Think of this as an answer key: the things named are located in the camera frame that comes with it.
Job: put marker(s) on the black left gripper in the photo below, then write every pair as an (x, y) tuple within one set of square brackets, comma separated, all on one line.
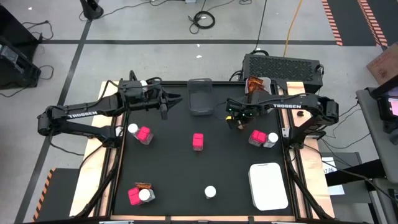
[(150, 101)]

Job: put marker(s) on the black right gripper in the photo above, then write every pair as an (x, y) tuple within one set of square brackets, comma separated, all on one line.
[(241, 113)]

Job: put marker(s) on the smoked paprika tin red lid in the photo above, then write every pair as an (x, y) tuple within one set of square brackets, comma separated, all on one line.
[(257, 136)]

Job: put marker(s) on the grey translucent plastic bin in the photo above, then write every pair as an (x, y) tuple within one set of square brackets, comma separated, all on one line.
[(200, 99)]

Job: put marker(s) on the pink cube with cap bottom-left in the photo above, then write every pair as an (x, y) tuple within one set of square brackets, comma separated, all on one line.
[(133, 196)]

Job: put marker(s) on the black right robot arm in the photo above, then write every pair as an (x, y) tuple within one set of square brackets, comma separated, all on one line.
[(286, 106)]

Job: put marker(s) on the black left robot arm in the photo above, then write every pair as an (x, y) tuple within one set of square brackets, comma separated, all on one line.
[(82, 114)]

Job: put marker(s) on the small white plastic bin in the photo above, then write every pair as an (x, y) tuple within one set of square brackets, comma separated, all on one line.
[(268, 83)]

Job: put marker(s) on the large white plastic bin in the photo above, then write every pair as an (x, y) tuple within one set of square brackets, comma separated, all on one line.
[(268, 186)]

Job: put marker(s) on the black perforated computer case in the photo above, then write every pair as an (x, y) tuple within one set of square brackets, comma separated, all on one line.
[(281, 68)]

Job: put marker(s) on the white paper sheet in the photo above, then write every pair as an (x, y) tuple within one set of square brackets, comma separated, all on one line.
[(337, 189)]

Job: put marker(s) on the black stand base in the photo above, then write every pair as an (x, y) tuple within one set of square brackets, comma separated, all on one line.
[(91, 11)]

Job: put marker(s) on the wooden table board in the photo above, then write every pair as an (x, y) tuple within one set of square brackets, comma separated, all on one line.
[(85, 183)]

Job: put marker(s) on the grey cart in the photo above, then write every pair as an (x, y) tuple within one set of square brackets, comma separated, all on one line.
[(373, 130)]

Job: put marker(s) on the device with pink screen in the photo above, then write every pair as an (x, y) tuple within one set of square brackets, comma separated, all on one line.
[(385, 109)]

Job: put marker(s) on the orange-edged black floor mat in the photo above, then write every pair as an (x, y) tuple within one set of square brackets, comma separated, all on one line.
[(60, 196)]

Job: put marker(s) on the orange-striped black floor mat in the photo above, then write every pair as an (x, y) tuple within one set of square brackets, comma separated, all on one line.
[(351, 18)]

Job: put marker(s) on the cardboard box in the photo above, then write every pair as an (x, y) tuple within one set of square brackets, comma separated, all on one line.
[(385, 63)]

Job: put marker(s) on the black equipment case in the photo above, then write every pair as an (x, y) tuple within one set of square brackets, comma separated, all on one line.
[(15, 68)]

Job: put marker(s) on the black aluminium table frame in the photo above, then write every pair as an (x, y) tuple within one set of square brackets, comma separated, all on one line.
[(111, 199)]

